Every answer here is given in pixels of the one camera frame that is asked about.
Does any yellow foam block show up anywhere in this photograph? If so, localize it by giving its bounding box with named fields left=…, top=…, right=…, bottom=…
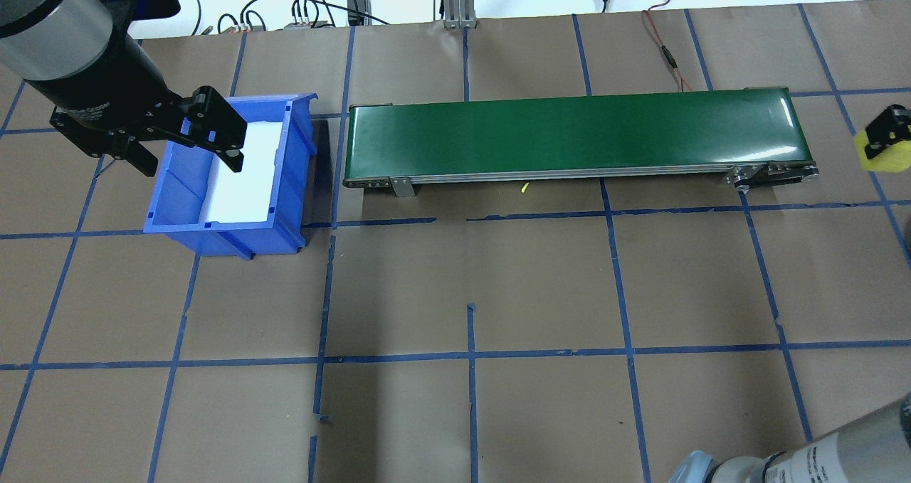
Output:
left=854, top=129, right=911, bottom=172

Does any blue plastic storage bin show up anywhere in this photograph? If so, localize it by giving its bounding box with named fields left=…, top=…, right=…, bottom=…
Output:
left=144, top=93, right=319, bottom=260

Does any white foam bin liner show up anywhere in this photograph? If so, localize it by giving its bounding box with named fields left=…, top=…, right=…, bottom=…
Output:
left=203, top=120, right=285, bottom=224

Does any green belt conveyor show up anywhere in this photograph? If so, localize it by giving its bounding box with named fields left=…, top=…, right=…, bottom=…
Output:
left=343, top=87, right=819, bottom=198

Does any thin red cable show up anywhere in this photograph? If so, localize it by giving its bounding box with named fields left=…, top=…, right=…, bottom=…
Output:
left=643, top=0, right=695, bottom=92

